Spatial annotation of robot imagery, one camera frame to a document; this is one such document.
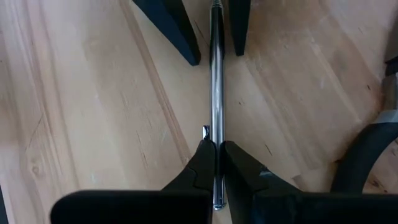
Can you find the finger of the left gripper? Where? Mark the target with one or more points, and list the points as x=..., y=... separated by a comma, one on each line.
x=174, y=28
x=240, y=25

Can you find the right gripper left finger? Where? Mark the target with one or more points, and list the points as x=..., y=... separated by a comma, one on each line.
x=140, y=208

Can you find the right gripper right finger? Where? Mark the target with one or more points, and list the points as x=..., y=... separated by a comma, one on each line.
x=311, y=208

